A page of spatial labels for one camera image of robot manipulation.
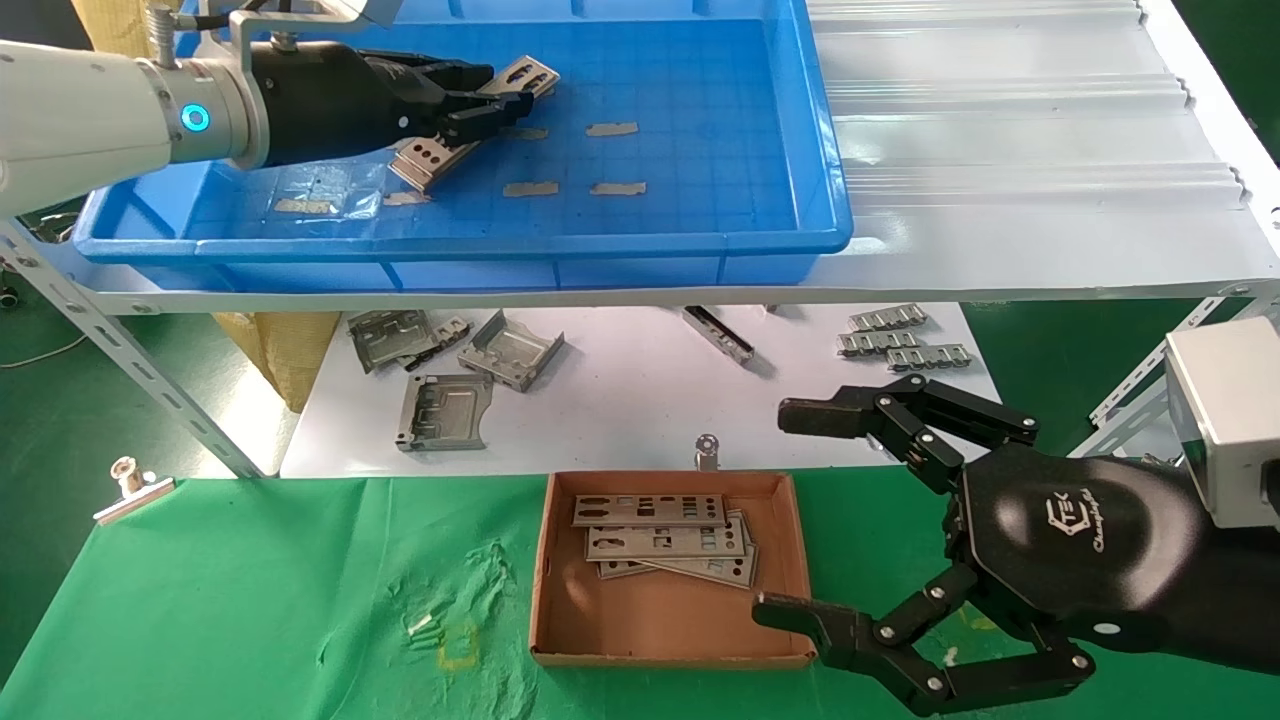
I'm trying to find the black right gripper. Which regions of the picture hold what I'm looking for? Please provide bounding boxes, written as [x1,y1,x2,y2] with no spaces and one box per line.
[752,375,1280,717]

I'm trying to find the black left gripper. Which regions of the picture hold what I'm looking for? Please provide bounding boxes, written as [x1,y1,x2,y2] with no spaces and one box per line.
[248,40,536,171]

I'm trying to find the shallow cardboard box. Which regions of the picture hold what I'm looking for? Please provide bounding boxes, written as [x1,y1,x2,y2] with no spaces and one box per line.
[529,471,819,670]

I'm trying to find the blue plastic tray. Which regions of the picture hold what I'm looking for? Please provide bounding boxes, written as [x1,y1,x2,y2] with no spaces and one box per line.
[73,0,854,293]

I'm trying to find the clear plastic film patch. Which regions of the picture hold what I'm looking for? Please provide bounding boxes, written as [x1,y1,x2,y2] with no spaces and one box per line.
[280,165,386,217]

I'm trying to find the silver toothed metal strip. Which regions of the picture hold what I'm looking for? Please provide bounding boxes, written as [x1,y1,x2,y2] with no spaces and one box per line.
[838,330,923,358]
[886,344,974,373]
[848,304,928,332]

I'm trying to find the small stamped metal part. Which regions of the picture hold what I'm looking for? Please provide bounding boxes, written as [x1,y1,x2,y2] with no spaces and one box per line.
[405,316,473,373]

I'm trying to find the white base board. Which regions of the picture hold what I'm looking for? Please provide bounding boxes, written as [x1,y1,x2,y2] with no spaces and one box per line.
[280,303,1004,479]

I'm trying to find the yellow woven sack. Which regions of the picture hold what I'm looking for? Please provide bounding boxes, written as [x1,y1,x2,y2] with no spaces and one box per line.
[72,0,343,413]

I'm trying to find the white perforated shelf leg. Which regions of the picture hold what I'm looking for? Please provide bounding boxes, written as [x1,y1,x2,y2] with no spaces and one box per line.
[0,220,266,479]
[1088,295,1280,459]

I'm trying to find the white shelf board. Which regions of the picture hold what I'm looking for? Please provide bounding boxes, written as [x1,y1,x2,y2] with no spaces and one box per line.
[35,0,1280,317]

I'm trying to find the wrinkled green table cloth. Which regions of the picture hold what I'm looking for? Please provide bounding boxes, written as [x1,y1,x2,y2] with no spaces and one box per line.
[0,470,1280,720]

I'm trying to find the large silver binder clip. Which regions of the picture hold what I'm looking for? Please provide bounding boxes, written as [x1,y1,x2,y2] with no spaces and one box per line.
[93,457,176,526]

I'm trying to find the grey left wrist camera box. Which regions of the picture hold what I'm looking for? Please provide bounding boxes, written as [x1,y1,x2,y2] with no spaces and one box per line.
[225,0,404,51]

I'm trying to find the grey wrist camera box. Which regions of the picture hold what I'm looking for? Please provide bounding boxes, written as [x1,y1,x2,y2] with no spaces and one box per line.
[225,0,404,51]
[1163,315,1280,529]

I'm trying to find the dark narrow metal rail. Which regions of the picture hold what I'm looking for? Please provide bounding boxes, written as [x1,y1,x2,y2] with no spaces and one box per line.
[683,306,756,365]

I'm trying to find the flat stamped metal bracket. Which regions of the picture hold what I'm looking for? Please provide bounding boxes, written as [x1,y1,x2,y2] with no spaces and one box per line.
[347,310,441,374]
[396,373,495,453]

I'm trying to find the folded metal box bracket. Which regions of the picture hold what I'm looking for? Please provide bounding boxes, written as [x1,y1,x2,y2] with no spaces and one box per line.
[458,310,566,393]

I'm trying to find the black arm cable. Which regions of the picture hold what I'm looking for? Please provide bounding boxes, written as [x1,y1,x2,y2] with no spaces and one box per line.
[178,0,301,31]

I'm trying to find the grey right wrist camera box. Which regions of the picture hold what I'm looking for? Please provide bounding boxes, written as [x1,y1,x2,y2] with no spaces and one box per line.
[1163,315,1280,529]

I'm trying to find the white floor cable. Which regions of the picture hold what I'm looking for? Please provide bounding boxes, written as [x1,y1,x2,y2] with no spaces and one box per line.
[0,335,89,371]

